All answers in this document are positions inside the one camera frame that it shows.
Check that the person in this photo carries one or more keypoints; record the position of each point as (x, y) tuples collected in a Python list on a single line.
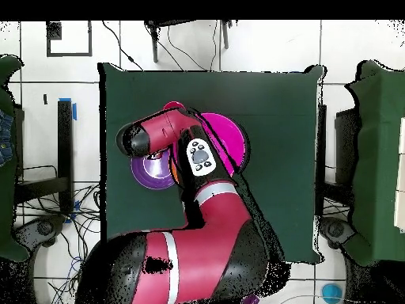
[(5, 136)]

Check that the black square frame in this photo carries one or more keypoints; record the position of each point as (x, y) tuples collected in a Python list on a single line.
[(53, 30)]

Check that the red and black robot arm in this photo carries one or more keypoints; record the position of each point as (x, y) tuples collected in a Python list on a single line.
[(196, 237)]

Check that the black chair base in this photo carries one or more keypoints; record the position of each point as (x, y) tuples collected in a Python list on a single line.
[(44, 228), (337, 231)]

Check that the blue cup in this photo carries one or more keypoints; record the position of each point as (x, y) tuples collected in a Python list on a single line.
[(332, 293)]

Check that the pink bowl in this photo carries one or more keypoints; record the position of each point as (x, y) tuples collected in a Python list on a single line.
[(231, 136)]

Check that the black table frame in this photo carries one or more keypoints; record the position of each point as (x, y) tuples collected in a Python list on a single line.
[(65, 142), (322, 152)]

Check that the purple bowl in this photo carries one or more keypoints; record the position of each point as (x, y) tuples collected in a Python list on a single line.
[(152, 174)]

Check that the purple cup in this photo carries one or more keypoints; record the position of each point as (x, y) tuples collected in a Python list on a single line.
[(251, 300)]

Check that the blue tape strip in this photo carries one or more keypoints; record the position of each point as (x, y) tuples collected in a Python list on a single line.
[(74, 112)]

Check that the green cloth covered table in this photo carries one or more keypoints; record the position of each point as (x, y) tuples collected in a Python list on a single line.
[(379, 158), (6, 205)]

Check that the small black tape strip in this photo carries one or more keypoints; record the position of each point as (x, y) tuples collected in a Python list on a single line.
[(45, 99)]

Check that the dark green tablecloth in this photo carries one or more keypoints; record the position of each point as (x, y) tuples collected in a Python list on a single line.
[(278, 142)]

